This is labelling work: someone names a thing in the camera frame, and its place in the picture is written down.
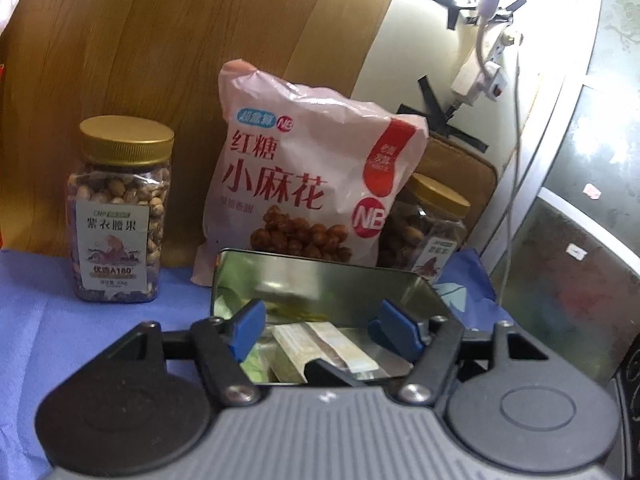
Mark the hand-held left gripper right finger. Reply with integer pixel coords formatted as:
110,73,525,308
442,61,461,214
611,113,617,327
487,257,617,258
368,299,551,406

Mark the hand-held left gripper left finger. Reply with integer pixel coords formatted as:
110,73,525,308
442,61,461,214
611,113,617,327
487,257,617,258
100,299,267,406

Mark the beige snack packet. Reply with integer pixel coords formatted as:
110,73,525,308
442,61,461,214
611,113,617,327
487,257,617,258
272,322,386,384

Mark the shiny metal tin box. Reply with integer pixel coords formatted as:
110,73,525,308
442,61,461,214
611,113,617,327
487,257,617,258
210,248,453,386

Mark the green snack packet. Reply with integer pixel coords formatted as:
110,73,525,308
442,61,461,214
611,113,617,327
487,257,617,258
240,342,281,385

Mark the clear jar of dark nuts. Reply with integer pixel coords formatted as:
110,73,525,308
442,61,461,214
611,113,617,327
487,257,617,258
377,172,472,282

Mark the pink snack bag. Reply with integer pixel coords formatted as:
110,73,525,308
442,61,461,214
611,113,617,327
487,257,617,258
190,58,431,287

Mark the clear jar of pale nuts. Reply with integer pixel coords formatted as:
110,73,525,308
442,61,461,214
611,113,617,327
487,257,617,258
66,116,176,306

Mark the frosted glass door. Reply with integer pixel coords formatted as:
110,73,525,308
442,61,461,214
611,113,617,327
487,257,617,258
487,0,640,401

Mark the blue printed bedsheet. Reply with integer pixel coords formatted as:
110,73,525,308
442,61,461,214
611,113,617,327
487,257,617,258
0,247,516,480

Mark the white power strip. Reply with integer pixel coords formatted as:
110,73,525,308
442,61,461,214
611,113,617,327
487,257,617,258
450,25,523,108

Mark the wooden cabinet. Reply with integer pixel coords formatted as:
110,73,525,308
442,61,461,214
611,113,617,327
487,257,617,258
0,0,401,268

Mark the white cable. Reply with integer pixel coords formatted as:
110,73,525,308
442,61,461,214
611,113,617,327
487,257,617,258
495,35,527,306

